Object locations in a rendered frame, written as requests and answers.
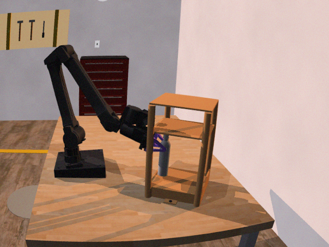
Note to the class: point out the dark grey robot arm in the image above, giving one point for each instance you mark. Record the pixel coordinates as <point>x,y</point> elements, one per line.
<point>74,134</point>

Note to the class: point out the grey bottle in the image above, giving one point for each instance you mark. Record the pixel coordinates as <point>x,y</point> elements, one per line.
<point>163,164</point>

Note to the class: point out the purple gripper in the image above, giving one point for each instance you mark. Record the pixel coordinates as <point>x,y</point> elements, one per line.
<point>144,142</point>

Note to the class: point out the small orange wooden shelving unit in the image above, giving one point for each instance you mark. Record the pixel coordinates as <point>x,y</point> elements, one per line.
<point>181,185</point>

